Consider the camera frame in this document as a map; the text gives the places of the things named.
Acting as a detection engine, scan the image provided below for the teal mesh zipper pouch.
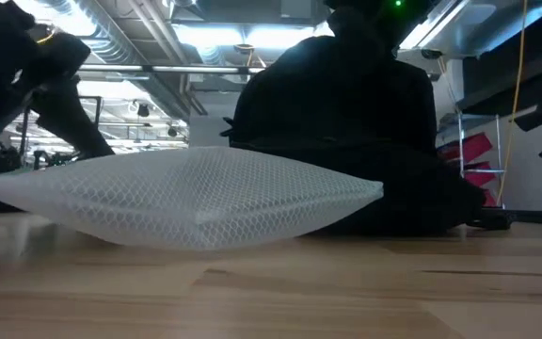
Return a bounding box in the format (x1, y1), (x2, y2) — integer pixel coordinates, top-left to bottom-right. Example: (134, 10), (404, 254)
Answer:
(0, 145), (385, 251)

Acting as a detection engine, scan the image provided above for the black background rig frame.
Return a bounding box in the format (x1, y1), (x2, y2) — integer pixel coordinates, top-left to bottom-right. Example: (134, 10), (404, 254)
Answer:
(19, 95), (104, 159)

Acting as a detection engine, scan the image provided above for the metal shelf rack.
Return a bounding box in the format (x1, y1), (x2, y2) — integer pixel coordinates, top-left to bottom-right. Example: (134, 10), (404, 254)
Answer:
(456, 112), (507, 208)

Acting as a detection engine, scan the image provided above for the black backpack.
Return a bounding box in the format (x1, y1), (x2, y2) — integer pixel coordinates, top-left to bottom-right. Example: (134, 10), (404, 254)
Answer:
(219, 35), (512, 237)

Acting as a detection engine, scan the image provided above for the ceiling light tube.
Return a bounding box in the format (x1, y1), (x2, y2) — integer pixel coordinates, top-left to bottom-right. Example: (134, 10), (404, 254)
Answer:
(77, 64), (265, 75)

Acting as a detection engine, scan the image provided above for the background worktable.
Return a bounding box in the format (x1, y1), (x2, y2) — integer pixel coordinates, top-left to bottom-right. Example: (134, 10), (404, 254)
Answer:
(0, 140), (87, 173)

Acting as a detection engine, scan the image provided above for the yellow hanging cable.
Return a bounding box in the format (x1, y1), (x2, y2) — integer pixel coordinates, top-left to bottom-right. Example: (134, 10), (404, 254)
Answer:
(495, 0), (529, 204)

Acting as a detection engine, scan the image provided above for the yellow ceiling cable reel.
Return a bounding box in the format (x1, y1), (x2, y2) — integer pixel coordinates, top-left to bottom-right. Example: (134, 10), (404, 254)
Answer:
(28, 23), (57, 47)

